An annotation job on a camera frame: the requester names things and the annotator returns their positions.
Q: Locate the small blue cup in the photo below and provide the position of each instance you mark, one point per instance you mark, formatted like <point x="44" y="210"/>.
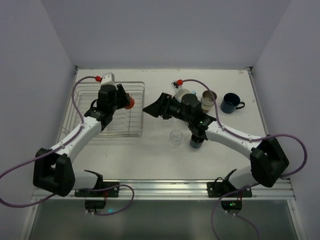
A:
<point x="196" y="142"/>

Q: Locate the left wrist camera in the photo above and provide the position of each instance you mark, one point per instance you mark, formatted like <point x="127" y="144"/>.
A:
<point x="108" y="80"/>

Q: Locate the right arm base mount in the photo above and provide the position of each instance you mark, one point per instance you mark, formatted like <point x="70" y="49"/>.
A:
<point x="233" y="203"/>

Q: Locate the metal wire dish rack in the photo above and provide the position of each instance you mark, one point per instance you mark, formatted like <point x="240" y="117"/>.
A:
<point x="125" y="122"/>

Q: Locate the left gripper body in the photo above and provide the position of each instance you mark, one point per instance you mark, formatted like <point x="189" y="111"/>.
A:
<point x="122" y="95"/>

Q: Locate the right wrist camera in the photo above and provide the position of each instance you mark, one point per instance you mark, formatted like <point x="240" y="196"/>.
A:
<point x="179" y="90"/>

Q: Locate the aluminium front rail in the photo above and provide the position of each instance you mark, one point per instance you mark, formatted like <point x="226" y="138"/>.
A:
<point x="198" y="190"/>

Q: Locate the orange cup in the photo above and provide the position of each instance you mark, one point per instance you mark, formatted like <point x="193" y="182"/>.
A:
<point x="131" y="104"/>

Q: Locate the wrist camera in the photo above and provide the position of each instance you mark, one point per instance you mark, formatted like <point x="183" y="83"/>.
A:
<point x="179" y="90"/>
<point x="108" y="80"/>

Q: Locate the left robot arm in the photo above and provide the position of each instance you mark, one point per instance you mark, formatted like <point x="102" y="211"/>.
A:
<point x="53" y="169"/>

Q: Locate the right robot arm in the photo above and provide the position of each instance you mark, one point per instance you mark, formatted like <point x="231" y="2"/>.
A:
<point x="267" y="158"/>

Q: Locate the dark blue mug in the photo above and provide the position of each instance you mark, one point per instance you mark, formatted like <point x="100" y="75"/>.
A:
<point x="231" y="102"/>

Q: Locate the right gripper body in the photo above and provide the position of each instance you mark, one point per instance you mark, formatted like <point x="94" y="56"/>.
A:
<point x="164" y="105"/>

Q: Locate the beige cup with brown band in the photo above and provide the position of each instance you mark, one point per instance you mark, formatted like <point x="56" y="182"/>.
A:
<point x="207" y="100"/>

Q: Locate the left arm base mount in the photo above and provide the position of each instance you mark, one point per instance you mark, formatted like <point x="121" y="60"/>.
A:
<point x="96" y="198"/>

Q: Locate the clear glass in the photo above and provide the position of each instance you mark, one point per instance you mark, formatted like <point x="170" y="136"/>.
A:
<point x="176" y="137"/>
<point x="167" y="122"/>

